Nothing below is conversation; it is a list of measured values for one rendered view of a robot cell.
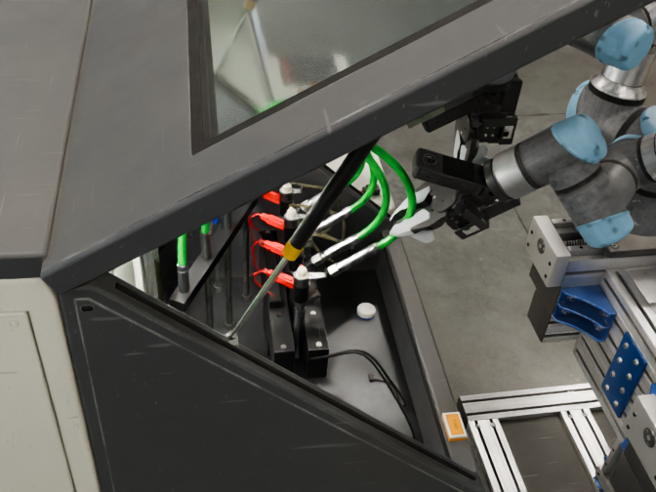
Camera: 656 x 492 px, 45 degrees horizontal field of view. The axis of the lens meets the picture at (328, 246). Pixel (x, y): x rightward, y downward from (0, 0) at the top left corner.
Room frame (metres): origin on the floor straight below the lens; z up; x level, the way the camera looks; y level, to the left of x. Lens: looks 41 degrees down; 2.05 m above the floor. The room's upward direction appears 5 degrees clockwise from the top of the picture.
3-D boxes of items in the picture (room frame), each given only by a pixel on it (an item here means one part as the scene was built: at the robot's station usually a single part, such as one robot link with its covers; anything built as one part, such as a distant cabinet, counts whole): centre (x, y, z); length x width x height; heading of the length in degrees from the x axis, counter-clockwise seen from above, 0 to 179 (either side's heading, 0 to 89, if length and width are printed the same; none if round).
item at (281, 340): (1.11, 0.06, 0.91); 0.34 x 0.10 x 0.15; 11
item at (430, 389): (1.04, -0.19, 0.87); 0.62 x 0.04 x 0.16; 11
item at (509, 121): (1.17, -0.25, 1.37); 0.09 x 0.08 x 0.12; 101
